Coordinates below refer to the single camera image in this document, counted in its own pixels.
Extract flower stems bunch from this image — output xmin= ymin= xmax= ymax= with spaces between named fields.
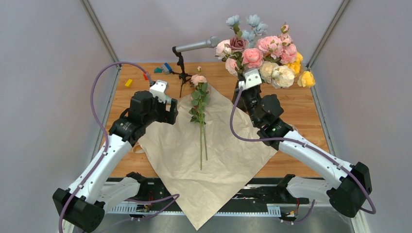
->
xmin=189 ymin=66 xmax=210 ymax=170

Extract peach paper bouquet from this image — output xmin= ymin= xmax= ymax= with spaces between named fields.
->
xmin=138 ymin=87 xmax=276 ymax=229

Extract mauve flower stem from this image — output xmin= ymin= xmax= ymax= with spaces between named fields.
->
xmin=216 ymin=23 xmax=249 ymax=76

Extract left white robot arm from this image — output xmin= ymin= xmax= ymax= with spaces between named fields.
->
xmin=52 ymin=91 xmax=178 ymax=233

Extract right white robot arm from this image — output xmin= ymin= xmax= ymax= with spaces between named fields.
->
xmin=234 ymin=86 xmax=377 ymax=218

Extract black vase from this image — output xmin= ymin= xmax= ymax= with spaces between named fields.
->
xmin=232 ymin=82 xmax=247 ymax=113

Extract flowers in vase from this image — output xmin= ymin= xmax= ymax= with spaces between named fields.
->
xmin=226 ymin=15 xmax=316 ymax=88

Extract teal toy microphone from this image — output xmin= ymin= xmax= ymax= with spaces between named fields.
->
xmin=165 ymin=96 xmax=172 ymax=104

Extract yellow block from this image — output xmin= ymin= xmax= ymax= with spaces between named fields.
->
xmin=124 ymin=79 xmax=133 ymax=87

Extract teal block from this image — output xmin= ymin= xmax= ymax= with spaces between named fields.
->
xmin=154 ymin=67 xmax=163 ymax=73

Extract black microphone tripod stand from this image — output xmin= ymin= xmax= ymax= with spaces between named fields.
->
xmin=172 ymin=47 xmax=192 ymax=98

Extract silver microphone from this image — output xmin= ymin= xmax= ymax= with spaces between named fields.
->
xmin=172 ymin=36 xmax=222 ymax=53

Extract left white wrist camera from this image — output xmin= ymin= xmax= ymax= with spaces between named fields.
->
xmin=149 ymin=80 xmax=168 ymax=104

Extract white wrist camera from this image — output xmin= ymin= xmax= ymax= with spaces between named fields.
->
xmin=238 ymin=68 xmax=262 ymax=90
xmin=149 ymin=80 xmax=168 ymax=104

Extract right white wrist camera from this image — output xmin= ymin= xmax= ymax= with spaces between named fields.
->
xmin=238 ymin=68 xmax=262 ymax=90

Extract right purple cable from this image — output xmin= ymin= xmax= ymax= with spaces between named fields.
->
xmin=229 ymin=86 xmax=377 ymax=225

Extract purple cable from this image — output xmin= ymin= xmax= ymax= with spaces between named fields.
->
xmin=229 ymin=86 xmax=377 ymax=225
xmin=58 ymin=62 xmax=180 ymax=233

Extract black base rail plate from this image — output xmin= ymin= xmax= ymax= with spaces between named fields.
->
xmin=108 ymin=178 xmax=311 ymax=217

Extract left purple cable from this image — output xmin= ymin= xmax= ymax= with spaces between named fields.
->
xmin=58 ymin=62 xmax=180 ymax=233

